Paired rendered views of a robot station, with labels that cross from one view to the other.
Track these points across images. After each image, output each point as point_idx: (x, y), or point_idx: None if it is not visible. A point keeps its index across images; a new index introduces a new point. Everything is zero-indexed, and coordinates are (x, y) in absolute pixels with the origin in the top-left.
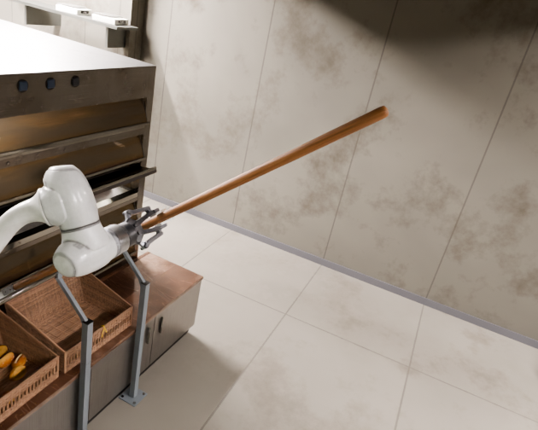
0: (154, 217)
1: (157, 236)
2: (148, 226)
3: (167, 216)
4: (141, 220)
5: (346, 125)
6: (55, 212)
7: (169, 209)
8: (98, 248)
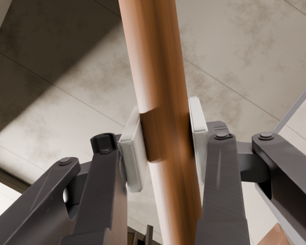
0: (159, 176)
1: (299, 163)
2: (194, 234)
3: (167, 86)
4: (76, 242)
5: None
6: None
7: (132, 63)
8: None
